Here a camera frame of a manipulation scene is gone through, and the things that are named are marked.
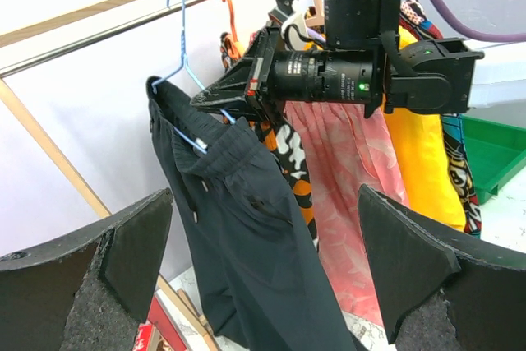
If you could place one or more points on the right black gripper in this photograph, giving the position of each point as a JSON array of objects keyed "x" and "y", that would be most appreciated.
[{"x": 246, "y": 88}]

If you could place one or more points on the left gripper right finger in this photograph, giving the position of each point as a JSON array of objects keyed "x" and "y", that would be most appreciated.
[{"x": 439, "y": 288}]

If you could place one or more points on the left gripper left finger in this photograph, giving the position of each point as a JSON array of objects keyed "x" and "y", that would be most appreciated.
[{"x": 89, "y": 289}]

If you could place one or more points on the blue wire hanger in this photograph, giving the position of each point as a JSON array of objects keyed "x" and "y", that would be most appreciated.
[{"x": 185, "y": 59}]

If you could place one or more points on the dark navy shorts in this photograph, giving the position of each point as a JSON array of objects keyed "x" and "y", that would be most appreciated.
[{"x": 260, "y": 280}]

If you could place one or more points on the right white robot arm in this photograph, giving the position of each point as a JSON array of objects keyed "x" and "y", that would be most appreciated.
[{"x": 360, "y": 62}]

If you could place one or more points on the orange plastic hanger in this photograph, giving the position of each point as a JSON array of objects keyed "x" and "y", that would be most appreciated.
[{"x": 229, "y": 40}]

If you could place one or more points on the camouflage orange black shorts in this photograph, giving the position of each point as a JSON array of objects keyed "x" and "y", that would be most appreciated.
[{"x": 285, "y": 145}]

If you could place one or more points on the pink patterned shorts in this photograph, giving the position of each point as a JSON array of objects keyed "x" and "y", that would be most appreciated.
[{"x": 345, "y": 150}]

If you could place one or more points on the yellow shorts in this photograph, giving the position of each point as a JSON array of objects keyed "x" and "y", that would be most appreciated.
[{"x": 420, "y": 151}]

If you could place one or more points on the comic print shorts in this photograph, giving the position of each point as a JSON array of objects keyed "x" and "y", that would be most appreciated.
[{"x": 415, "y": 21}]

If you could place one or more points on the large red book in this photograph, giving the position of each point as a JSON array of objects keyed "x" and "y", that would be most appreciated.
[{"x": 158, "y": 333}]

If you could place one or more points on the green plastic tray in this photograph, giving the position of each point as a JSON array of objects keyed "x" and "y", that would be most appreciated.
[{"x": 496, "y": 153}]

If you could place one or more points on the wooden clothes rack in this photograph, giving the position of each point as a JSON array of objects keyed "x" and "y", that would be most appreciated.
[{"x": 92, "y": 104}]

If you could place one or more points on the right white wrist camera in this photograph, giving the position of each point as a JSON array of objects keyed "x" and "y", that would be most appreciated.
[{"x": 292, "y": 26}]

